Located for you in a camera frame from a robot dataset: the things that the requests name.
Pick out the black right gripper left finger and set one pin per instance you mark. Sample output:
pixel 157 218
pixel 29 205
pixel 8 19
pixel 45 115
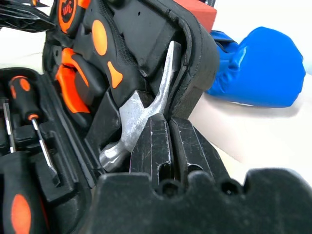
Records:
pixel 151 151

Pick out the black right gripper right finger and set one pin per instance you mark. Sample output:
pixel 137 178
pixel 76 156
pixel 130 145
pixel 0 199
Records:
pixel 192 151

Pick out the dark plastic tool case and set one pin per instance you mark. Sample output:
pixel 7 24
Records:
pixel 202 61

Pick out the blue fabric bag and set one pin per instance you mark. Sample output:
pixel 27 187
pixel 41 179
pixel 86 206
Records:
pixel 263 73

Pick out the red box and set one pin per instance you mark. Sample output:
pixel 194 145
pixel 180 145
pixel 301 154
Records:
pixel 202 12

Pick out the small black orange screwdriver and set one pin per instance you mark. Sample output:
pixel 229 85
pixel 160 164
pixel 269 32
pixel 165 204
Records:
pixel 22 97

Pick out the thin silver shaft screwdriver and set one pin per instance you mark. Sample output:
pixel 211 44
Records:
pixel 8 126

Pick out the orange black tape measure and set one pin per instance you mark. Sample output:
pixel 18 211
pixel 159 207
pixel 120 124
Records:
pixel 70 14

